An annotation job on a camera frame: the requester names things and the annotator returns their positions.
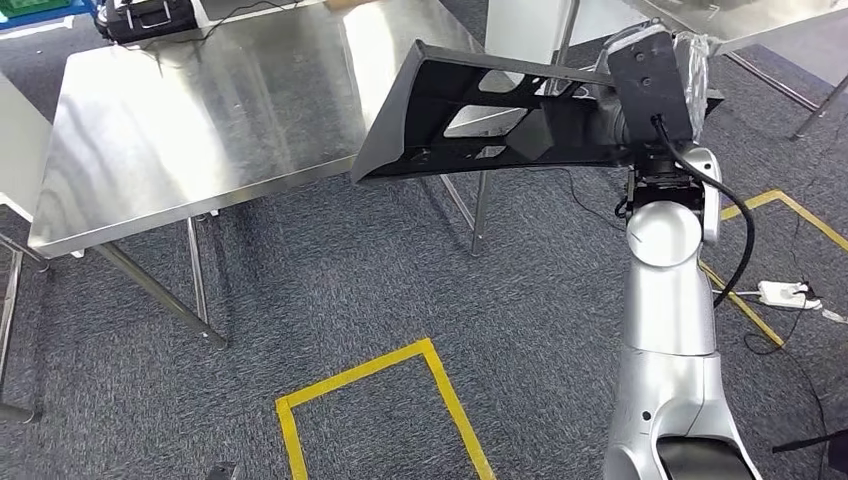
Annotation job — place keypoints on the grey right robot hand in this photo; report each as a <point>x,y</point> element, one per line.
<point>699,79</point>

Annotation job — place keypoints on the long black plastic part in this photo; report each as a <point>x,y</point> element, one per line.
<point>391,126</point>

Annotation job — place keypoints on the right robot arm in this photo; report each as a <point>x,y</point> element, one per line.
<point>669,318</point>

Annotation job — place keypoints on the stainless steel workbench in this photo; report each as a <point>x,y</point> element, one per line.
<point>199,132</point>

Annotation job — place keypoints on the blue shelf board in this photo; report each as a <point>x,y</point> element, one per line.
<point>79,16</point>

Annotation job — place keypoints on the clear plastic film wrap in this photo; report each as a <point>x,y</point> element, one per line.
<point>701,86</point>

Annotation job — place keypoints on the white power strip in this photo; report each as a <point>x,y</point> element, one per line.
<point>782,295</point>

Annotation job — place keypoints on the yellow floor tape square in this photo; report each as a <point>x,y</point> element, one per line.
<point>755,319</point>
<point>358,374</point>

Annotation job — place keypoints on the black remote controller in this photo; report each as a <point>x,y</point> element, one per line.
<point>146,23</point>

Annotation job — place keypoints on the green plastic crate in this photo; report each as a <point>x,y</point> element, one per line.
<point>33,6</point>

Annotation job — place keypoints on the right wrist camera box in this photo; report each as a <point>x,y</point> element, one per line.
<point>649,86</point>

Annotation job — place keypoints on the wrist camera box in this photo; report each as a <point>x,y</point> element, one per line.
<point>222,472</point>
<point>649,86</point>

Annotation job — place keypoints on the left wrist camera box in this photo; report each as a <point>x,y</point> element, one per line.
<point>222,472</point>

